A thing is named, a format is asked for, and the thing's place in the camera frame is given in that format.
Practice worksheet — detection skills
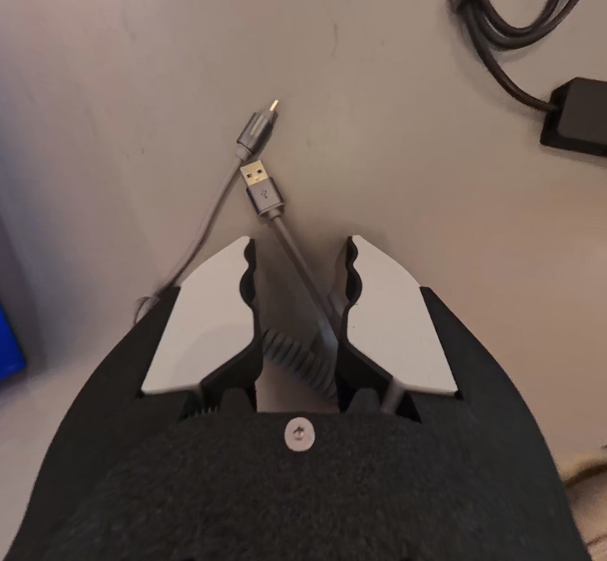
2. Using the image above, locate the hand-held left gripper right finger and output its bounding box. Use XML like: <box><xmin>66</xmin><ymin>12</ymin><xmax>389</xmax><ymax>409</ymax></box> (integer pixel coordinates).
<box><xmin>334</xmin><ymin>235</ymin><xmax>459</xmax><ymax>416</ymax></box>

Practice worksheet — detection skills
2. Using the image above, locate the grey usb cable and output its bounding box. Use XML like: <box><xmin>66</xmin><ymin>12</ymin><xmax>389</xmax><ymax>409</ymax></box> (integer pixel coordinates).
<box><xmin>135</xmin><ymin>100</ymin><xmax>340</xmax><ymax>400</ymax></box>

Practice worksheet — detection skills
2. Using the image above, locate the blue plastic bin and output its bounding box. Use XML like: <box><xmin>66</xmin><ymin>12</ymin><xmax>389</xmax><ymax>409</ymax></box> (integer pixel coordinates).
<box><xmin>0</xmin><ymin>298</ymin><xmax>27</xmax><ymax>384</ymax></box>

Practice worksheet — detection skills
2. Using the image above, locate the black usb hub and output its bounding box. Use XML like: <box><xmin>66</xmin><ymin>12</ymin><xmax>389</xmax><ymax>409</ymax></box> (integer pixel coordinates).
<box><xmin>446</xmin><ymin>0</ymin><xmax>607</xmax><ymax>159</ymax></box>

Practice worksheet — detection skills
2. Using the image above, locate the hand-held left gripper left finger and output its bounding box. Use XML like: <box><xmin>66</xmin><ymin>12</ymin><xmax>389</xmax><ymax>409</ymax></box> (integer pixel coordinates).
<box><xmin>141</xmin><ymin>236</ymin><xmax>264</xmax><ymax>396</ymax></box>

